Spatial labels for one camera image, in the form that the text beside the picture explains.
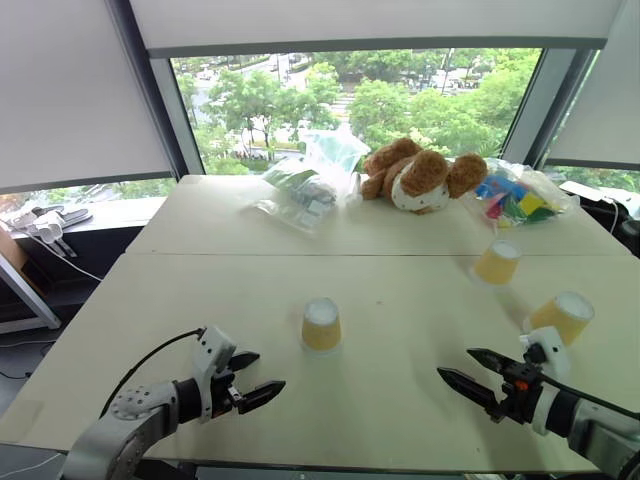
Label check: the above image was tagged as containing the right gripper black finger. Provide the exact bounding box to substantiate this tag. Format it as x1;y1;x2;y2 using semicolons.
466;348;509;376
436;367;503;413

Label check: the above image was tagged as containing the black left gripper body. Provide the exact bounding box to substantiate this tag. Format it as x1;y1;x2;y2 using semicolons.
209;366;247;421

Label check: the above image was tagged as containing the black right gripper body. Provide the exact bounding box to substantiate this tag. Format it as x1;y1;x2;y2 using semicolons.
487;360;544;427

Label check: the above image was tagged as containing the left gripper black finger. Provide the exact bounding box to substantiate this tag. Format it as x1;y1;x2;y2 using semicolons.
238;380;288;416
230;351;262;373

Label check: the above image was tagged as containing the yellow paper cup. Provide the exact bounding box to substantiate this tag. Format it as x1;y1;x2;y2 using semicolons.
472;239;523;288
300;297;345;354
524;291;596;347

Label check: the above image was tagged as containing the clear bag of colourful blocks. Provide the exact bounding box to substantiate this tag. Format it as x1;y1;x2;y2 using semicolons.
462;158;582;237

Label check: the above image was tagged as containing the clear bag with green items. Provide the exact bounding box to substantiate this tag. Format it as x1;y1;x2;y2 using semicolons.
243;158;359;237

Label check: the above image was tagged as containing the brown teddy bear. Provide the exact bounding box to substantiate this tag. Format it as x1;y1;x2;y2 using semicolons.
360;138;489;216

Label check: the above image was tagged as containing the clear bag with teal content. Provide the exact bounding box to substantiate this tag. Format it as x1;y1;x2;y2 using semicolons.
298;127;372;177

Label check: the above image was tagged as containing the white framed brown board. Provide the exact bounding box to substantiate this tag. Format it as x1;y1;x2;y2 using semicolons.
0;223;64;335

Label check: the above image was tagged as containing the white gadget on windowsill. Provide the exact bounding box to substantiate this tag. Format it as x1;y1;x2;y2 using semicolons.
9;205;79;259

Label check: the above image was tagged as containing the narrow white roller blind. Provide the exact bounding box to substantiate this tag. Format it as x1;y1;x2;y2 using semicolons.
541;0;640;170

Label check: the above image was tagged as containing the large white roller blind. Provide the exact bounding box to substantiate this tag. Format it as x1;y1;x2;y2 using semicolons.
0;0;175;195

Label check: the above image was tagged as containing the wide white roller blind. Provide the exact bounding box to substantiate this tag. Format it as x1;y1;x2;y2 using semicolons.
128;0;622;60

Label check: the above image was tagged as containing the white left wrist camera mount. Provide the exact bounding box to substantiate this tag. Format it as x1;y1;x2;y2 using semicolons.
191;325;238;424

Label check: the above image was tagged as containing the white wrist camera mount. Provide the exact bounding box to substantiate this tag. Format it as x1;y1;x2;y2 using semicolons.
191;325;238;424
519;326;572;436

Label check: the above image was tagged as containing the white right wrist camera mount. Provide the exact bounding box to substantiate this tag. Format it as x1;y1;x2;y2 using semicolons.
519;326;572;436

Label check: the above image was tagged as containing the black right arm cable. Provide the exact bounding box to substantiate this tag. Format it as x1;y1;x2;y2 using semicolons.
539;374;640;417

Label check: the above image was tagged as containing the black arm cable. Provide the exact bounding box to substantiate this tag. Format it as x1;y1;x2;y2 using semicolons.
539;374;640;417
98;327;207;419

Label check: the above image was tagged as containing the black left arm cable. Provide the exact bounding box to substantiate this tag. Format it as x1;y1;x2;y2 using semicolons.
98;327;207;419

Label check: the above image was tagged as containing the white cable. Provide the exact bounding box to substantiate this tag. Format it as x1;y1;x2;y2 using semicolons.
601;196;622;235

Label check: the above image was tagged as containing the light grey window post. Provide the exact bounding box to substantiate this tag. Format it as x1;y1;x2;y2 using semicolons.
501;47;600;172

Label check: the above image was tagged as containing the dark grey window post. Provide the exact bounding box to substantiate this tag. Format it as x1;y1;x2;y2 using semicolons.
105;0;206;179

